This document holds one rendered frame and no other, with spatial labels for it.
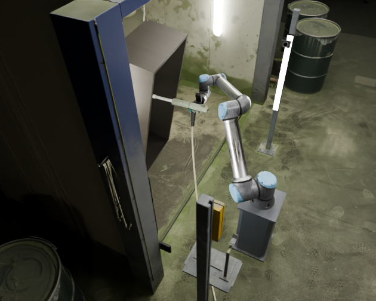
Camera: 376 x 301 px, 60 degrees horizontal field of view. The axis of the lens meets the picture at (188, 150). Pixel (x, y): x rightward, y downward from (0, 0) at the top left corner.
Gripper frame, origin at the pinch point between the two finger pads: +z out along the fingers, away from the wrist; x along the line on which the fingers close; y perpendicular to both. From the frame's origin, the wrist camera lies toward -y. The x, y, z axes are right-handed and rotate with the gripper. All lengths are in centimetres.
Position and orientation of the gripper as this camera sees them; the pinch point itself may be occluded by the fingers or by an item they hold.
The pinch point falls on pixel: (193, 110)
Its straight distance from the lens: 266.1
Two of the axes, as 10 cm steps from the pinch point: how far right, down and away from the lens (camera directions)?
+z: -3.4, 5.9, -7.4
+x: -9.4, -2.7, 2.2
